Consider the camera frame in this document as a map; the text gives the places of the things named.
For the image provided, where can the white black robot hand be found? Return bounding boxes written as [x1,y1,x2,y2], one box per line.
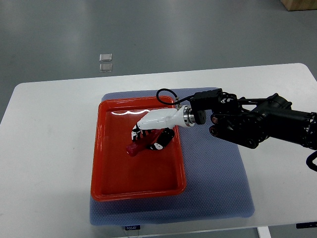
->
[131,106,195,150]

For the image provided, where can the red pepper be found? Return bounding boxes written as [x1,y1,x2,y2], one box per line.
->
[126,129,162,157]

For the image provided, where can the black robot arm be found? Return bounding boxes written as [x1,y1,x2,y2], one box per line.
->
[131,88,317,150]

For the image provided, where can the red plastic tray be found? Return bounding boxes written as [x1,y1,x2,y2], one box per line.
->
[91,96,186,202]

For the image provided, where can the upper floor metal plate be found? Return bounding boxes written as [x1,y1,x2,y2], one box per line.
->
[99,53,112,62]

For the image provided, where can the blue grey mat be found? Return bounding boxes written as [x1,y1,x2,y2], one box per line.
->
[90,90,255,226]

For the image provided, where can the black table label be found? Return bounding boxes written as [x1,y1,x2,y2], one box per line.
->
[125,225,141,231]

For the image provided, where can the white table leg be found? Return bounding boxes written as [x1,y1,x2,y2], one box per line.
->
[257,226,271,238]

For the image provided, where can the black table control panel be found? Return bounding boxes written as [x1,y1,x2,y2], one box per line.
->
[296,222,317,229]

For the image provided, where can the wooden box corner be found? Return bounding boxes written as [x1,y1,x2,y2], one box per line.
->
[281,0,317,11]

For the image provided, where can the black cable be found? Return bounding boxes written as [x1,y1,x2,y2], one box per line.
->
[156,88,199,108]

